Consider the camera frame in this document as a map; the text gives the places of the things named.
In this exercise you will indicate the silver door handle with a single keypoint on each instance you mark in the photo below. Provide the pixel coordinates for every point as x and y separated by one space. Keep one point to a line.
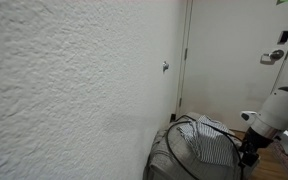
271 58

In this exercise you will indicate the round metal wall fixture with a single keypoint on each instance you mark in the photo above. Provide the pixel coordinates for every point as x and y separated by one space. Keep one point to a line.
165 66

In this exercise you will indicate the black door lock plate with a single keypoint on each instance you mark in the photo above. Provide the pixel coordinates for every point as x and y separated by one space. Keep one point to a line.
283 37

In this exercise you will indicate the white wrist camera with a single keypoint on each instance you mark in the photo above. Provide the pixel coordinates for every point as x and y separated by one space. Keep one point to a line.
248 115

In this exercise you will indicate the white door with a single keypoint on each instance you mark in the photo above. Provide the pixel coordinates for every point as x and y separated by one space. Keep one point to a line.
222 71

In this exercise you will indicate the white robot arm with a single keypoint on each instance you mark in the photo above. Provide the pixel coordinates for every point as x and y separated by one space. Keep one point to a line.
270 123

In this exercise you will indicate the striped cloth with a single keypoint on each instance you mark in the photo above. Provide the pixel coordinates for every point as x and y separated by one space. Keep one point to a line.
209 145

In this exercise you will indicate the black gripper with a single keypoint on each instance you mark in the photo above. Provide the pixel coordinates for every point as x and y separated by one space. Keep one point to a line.
251 142

